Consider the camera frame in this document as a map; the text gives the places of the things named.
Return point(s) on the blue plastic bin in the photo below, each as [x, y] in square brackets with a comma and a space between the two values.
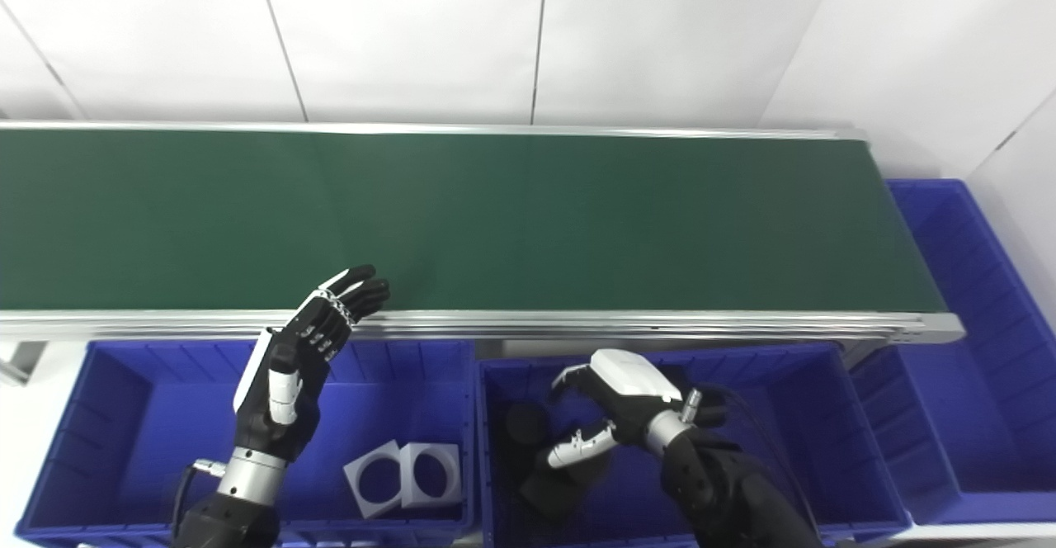
[973, 383]
[148, 441]
[825, 449]

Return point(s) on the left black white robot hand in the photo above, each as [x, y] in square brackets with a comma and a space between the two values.
[276, 383]

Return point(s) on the green conveyor belt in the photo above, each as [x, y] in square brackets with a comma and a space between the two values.
[577, 323]
[536, 218]

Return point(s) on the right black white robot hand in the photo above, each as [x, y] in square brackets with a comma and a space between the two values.
[631, 387]

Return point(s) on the black cylinder block part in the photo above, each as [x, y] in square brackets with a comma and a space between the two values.
[716, 408]
[528, 428]

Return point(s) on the aluminium conveyor support leg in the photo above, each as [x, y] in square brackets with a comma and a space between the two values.
[21, 362]

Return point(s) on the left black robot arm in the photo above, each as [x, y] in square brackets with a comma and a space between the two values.
[239, 498]

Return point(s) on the white square part with hole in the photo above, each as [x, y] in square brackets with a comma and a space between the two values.
[363, 503]
[450, 490]

